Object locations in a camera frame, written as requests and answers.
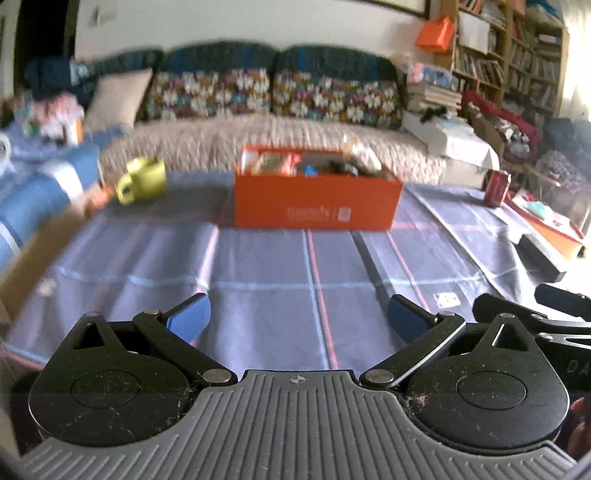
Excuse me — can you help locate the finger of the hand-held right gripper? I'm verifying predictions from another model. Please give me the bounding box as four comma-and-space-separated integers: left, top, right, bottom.
538, 283, 591, 319
473, 294, 550, 333

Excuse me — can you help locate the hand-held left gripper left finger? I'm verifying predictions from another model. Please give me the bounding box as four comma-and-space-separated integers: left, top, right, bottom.
69, 293, 238, 387

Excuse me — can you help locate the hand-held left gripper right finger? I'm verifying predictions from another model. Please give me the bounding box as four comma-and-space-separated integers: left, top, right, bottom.
360, 295, 532, 391

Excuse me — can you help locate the orange cardboard box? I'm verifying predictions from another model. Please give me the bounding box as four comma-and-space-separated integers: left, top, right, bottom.
234, 144, 404, 232

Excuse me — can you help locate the brown snack packet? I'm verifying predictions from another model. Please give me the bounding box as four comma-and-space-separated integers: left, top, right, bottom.
323, 159, 358, 177

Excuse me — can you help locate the round cookie packet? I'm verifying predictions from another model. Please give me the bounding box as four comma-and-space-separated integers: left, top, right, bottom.
252, 152, 301, 176

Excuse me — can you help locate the black rectangular box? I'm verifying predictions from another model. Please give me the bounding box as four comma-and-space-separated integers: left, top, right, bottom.
518, 233, 568, 282

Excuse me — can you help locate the red-edged tray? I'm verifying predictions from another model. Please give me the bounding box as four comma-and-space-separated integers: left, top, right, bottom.
505, 187, 587, 257

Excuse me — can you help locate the teal object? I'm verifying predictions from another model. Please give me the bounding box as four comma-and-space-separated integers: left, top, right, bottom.
526, 199, 557, 220

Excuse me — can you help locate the red soda can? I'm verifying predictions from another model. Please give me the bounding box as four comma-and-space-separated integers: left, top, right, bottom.
482, 170, 512, 208

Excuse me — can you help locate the green mug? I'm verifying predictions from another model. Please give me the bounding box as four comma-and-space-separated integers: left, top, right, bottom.
115, 158, 168, 206

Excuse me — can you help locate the dark patterned cloth pile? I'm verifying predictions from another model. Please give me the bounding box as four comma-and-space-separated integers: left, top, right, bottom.
536, 117, 591, 185

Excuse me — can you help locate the white box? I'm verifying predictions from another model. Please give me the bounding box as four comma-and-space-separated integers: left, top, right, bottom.
401, 111, 502, 171

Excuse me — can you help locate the quilted sofa cover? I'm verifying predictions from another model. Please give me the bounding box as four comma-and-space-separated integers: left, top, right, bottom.
99, 113, 448, 185

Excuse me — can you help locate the red cloth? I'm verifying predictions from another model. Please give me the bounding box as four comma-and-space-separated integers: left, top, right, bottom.
462, 90, 543, 148

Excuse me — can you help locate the blue striped blanket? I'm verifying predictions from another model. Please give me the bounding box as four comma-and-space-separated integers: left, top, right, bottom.
0, 124, 134, 278

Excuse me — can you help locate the stack of books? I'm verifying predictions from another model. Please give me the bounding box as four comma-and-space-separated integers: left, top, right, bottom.
406, 80, 462, 114

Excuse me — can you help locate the beige pillow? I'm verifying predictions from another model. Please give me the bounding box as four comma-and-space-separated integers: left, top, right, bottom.
83, 68, 154, 134

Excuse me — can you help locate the blue patterned pack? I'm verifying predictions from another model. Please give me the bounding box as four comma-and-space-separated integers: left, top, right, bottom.
409, 62, 460, 90

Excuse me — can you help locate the pink plastic bag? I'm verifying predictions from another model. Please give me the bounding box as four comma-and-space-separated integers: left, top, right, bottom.
32, 92, 86, 139

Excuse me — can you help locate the wooden bookshelf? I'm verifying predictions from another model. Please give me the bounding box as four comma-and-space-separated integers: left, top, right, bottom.
443, 0, 571, 116

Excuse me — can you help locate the dark blue sofa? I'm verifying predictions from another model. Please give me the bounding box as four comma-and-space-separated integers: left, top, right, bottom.
92, 41, 502, 185

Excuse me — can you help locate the pile of dark clothes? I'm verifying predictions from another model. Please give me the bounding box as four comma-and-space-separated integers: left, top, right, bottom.
25, 58, 100, 100

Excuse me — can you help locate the orange paper bag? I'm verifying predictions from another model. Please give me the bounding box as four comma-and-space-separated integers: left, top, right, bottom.
416, 15, 455, 54

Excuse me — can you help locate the framed flower painting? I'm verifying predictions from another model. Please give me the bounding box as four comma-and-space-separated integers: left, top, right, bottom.
369, 0, 430, 19

